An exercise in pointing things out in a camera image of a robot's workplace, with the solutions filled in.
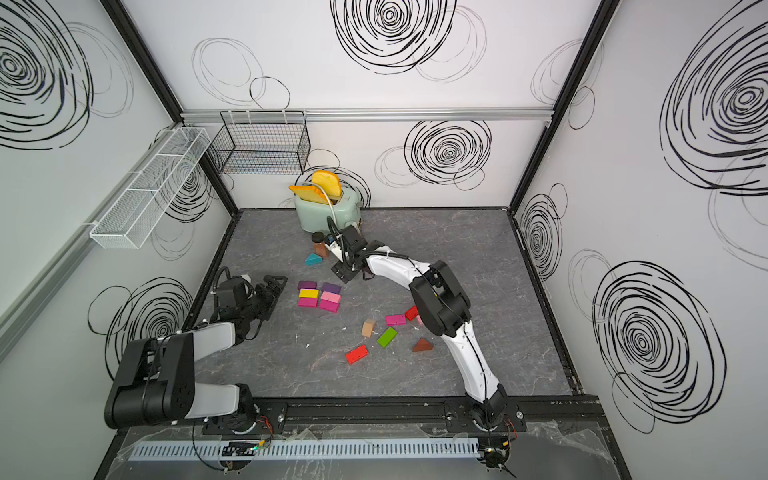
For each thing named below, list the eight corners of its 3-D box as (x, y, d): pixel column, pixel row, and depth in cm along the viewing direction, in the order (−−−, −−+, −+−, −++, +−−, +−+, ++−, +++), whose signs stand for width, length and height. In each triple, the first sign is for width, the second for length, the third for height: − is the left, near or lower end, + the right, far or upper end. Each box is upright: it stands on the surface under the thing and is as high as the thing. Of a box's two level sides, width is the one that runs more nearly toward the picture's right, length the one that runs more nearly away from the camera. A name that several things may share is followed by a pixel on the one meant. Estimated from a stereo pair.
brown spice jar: (315, 259, 107) (309, 241, 99) (317, 249, 110) (312, 231, 102) (327, 259, 107) (322, 241, 99) (329, 249, 110) (324, 231, 102)
